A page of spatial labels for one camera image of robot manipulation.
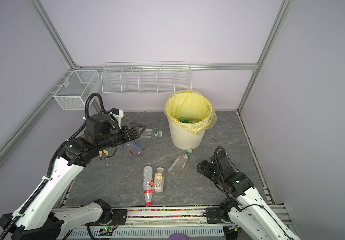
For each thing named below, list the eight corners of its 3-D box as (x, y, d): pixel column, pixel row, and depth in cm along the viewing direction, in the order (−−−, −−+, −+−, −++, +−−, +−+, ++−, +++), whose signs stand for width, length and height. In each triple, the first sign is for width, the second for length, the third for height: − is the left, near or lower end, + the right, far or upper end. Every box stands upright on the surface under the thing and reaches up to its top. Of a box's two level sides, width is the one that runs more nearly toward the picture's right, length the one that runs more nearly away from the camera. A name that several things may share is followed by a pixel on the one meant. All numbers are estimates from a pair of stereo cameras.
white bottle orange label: (154, 192, 83) (153, 189, 79) (156, 170, 91) (155, 166, 87) (163, 192, 83) (163, 189, 79) (165, 170, 91) (164, 166, 87)
